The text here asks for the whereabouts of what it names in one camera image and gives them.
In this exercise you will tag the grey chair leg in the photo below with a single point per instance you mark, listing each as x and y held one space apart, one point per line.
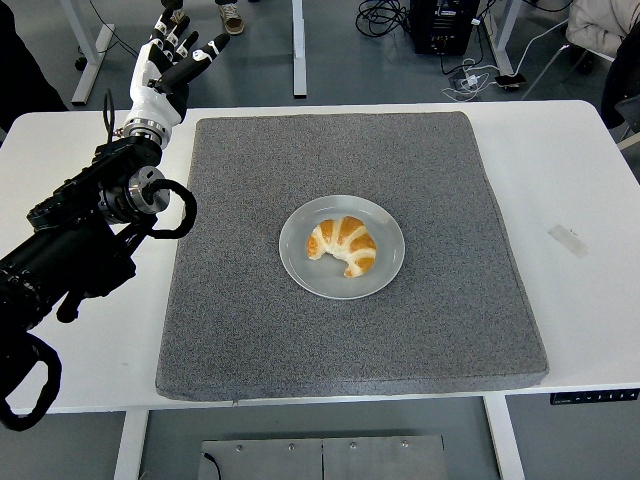
547 70

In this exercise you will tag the golden croissant bread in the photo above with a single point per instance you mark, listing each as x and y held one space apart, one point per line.
357 245

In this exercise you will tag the white background table leg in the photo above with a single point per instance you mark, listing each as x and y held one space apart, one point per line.
90 65
299 50
500 45

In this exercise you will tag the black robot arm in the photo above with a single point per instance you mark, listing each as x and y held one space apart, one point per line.
60 255

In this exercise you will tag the black fabric mass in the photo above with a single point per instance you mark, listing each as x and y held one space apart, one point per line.
25 50

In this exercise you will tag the black jacket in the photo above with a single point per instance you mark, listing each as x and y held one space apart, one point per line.
622 75

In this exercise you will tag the black phone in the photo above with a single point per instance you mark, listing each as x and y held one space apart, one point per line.
510 80

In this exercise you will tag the beige jacket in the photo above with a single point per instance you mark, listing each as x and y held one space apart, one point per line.
595 25

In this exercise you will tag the round grey plate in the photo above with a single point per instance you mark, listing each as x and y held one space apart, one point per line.
300 260

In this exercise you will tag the translucent tape piece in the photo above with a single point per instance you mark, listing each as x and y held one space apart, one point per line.
568 241

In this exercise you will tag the black computer box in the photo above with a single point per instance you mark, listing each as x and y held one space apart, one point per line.
440 27

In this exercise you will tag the grey metal plate with screws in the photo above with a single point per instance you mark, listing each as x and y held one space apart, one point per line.
350 460

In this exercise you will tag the small black floor plug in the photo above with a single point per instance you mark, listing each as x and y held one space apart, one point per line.
80 63

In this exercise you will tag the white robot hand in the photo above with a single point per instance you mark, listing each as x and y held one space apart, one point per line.
150 100

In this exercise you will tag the black table control panel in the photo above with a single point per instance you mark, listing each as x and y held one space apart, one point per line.
595 397

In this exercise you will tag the grey speckled mat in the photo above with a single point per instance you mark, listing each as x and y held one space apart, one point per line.
350 350

